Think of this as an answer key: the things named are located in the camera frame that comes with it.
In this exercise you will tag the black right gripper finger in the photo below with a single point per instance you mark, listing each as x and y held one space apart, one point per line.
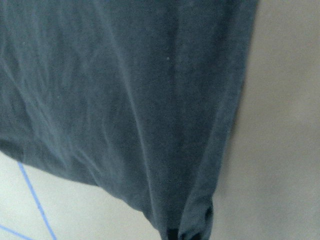
172 234

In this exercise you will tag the black printed t-shirt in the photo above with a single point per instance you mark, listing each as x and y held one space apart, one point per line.
137 97

